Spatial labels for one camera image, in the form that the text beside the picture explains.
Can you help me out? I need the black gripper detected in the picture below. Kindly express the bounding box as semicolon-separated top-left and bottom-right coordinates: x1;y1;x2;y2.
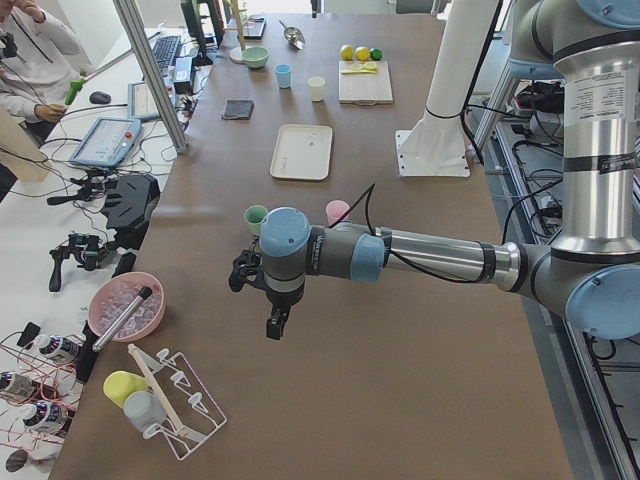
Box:
228;249;305;340

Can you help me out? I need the pink cup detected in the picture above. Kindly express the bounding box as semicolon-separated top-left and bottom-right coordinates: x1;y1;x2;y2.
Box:
325;200;350;225

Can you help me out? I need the cream cup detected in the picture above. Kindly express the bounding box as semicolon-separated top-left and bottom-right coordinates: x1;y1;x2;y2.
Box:
307;76;326;102

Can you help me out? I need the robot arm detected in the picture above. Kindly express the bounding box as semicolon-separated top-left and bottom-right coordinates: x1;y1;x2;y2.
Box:
229;1;639;340

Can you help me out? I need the cream rabbit tray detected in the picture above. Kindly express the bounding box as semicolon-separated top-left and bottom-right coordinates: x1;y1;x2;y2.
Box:
270;124;333;181

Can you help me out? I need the green cup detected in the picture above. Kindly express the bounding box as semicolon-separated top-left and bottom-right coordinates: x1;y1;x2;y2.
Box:
244;205;269;237

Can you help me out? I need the grey cup on rack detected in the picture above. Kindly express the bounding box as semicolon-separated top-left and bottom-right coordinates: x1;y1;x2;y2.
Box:
123;391;167;432

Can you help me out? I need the metal tube black cap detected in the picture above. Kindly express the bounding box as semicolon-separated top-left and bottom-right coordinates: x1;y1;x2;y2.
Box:
92;286;153;352

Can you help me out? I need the pink bowl with ice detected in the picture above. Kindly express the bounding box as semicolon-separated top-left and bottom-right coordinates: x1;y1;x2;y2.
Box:
88;272;166;343

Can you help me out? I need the yellow cup on rack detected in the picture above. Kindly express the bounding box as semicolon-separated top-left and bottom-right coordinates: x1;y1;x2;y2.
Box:
103;370;147;408

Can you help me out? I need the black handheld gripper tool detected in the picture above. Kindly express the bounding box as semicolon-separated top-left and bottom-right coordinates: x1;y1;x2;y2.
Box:
48;233;118;292

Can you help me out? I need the grey folded cloth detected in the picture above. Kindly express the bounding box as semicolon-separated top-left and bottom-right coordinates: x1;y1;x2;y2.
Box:
222;99;254;120

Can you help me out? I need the blue teach pendant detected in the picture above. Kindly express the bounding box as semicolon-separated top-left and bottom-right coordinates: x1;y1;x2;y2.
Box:
69;118;142;168

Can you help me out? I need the wooden cutting board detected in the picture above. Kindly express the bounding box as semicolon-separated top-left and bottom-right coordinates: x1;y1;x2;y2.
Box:
338;60;393;105

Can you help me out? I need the blue cup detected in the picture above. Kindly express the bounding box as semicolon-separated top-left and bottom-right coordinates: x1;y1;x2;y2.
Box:
274;64;292;89

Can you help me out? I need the yellow plastic knife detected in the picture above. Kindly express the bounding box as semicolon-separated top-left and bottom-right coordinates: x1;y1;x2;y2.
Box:
340;69;378;75

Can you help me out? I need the green bowl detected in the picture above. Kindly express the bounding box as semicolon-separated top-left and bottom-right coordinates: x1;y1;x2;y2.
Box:
241;46;269;69

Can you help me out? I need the wooden stand with base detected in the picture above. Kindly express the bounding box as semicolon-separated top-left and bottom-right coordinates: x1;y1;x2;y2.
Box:
224;0;246;64

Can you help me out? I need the yellow lemon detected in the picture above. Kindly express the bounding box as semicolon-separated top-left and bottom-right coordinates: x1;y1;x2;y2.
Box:
355;46;371;62
340;44;354;61

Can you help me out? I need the metal scoop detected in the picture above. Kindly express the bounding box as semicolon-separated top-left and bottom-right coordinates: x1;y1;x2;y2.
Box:
279;19;306;50

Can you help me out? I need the green lime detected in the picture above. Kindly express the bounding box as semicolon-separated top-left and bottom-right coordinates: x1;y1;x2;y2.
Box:
370;48;383;61

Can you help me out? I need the black computer mouse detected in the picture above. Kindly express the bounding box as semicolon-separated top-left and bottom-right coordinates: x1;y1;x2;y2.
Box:
89;91;111;105

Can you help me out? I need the black keyboard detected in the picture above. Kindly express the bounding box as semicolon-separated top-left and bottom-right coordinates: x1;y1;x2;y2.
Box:
152;35;181;77

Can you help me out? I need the seated person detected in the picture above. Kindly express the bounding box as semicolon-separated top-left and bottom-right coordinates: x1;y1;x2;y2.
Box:
1;1;81;144

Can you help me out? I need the white wire cup rack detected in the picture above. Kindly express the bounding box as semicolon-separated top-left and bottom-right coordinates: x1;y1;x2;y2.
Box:
140;348;227;460

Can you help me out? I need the wooden rack handle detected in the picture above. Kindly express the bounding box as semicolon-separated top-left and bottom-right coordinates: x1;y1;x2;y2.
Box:
127;343;187;437

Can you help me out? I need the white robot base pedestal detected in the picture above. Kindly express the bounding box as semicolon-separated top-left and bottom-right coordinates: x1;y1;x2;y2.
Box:
396;0;502;177

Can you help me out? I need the copper wire bottle rack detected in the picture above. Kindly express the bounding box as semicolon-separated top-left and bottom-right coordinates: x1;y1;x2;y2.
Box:
1;331;83;454

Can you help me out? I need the aluminium frame post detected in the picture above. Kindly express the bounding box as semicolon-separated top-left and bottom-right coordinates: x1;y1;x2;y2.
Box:
113;0;188;154

